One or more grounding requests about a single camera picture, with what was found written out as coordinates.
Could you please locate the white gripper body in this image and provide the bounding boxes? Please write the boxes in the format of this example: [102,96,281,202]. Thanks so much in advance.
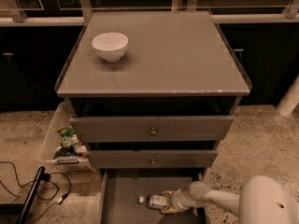
[171,189,190,212]

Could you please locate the clear blue-label plastic bottle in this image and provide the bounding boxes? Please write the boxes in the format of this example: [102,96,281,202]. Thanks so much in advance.
[137,194,168,210]

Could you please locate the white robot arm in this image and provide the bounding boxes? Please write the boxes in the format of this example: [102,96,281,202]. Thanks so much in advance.
[161,175,299,224]

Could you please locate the grey middle drawer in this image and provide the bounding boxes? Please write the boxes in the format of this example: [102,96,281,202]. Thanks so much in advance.
[87,150,218,169]

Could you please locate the grey drawer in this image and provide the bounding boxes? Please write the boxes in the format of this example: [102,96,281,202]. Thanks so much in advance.
[87,150,218,169]
[99,168,209,224]
[70,116,234,143]

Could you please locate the grey bottom drawer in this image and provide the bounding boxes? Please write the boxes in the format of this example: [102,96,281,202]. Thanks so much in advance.
[99,168,209,224]

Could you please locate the brass top drawer knob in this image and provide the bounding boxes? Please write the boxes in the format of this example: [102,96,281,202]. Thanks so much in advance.
[149,128,157,136]

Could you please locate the grey top drawer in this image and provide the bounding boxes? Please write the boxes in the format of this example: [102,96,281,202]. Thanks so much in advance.
[70,116,234,143]

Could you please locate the grey drawer cabinet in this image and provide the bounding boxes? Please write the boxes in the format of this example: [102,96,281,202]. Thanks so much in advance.
[54,10,252,224]

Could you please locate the green snack packets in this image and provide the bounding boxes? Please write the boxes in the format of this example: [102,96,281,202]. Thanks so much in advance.
[53,126,87,159]

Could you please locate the clear plastic storage bin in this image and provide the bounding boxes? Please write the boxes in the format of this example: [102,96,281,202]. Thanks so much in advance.
[38,102,92,172]

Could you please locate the black flat bar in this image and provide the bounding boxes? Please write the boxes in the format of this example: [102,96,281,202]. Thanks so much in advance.
[16,166,45,224]

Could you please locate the white ceramic bowl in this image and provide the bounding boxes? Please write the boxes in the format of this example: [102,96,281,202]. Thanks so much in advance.
[92,32,128,63]

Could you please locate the black cable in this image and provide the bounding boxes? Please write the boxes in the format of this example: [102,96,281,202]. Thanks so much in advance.
[0,161,72,224]

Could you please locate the metal railing frame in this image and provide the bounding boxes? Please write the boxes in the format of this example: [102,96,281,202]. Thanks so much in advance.
[0,0,299,27]

